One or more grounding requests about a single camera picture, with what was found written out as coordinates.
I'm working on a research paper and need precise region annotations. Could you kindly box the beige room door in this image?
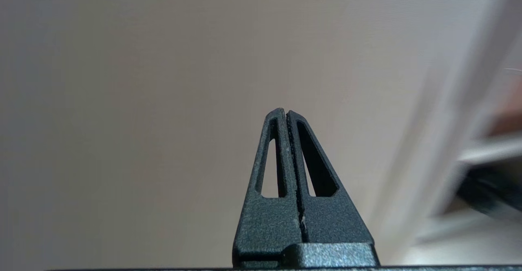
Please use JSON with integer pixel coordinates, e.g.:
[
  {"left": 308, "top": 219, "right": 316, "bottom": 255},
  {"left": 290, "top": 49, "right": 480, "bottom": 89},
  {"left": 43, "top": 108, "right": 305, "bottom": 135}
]
[{"left": 0, "top": 0, "right": 522, "bottom": 268}]

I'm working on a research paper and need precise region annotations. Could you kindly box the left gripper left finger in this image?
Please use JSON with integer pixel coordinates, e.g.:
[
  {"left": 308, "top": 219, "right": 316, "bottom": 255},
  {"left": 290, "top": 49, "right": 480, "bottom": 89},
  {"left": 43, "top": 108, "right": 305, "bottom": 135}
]
[{"left": 232, "top": 108, "right": 305, "bottom": 269}]

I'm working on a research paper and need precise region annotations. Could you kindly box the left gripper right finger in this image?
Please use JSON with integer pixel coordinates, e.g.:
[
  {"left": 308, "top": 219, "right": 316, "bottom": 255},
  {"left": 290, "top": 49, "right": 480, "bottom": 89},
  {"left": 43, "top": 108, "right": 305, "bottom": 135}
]
[{"left": 283, "top": 110, "right": 380, "bottom": 268}]

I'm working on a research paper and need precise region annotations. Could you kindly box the dark slipper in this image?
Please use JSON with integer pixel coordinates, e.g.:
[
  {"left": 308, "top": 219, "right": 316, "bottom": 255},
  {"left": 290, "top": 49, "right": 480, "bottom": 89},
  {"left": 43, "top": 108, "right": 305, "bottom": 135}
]
[{"left": 456, "top": 167, "right": 522, "bottom": 219}]

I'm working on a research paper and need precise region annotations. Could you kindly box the beige bench shelf unit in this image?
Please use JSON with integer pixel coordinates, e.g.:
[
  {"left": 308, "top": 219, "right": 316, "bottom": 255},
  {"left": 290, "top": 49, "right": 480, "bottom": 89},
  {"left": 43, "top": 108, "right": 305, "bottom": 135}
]
[{"left": 416, "top": 134, "right": 522, "bottom": 243}]

